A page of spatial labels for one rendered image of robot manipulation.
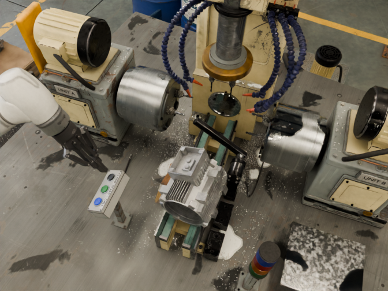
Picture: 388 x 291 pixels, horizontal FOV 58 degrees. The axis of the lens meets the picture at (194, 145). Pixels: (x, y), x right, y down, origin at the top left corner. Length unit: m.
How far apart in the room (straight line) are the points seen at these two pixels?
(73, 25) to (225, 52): 0.57
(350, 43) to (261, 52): 2.30
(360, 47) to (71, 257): 3.08
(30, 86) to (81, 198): 0.68
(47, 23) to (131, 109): 0.44
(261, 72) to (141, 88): 0.51
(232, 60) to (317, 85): 0.88
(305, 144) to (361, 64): 2.27
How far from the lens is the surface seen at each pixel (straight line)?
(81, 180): 1.64
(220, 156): 1.50
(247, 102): 1.50
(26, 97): 1.04
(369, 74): 3.47
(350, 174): 1.36
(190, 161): 1.24
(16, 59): 3.31
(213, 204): 1.26
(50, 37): 1.45
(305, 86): 2.00
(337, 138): 1.36
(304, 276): 1.36
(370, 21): 4.08
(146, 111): 1.41
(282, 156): 1.36
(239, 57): 1.24
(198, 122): 1.30
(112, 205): 1.27
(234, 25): 1.13
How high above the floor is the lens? 2.18
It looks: 56 degrees down
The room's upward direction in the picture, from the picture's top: 2 degrees clockwise
